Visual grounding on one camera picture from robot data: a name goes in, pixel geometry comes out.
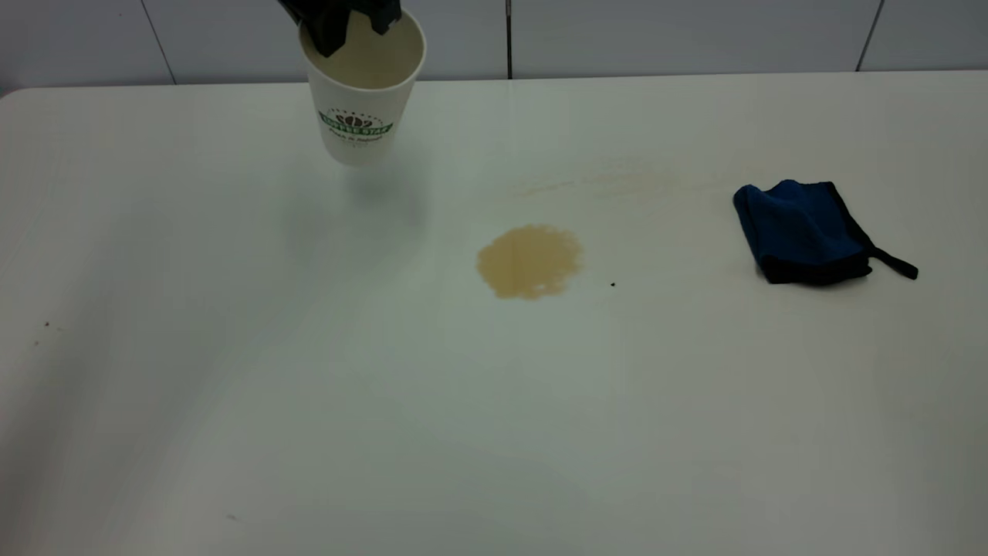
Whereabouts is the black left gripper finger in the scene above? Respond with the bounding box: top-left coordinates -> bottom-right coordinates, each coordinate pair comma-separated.
368,0 -> 404,36
278,0 -> 357,59

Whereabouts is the white paper coffee cup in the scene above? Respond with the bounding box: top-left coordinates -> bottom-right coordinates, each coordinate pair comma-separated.
299,6 -> 428,168

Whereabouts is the blue and black cloth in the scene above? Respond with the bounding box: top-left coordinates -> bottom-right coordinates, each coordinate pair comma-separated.
733,180 -> 919,287

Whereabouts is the brown coffee spill puddle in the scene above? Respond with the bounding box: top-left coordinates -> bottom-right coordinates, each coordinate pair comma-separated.
475,224 -> 584,300

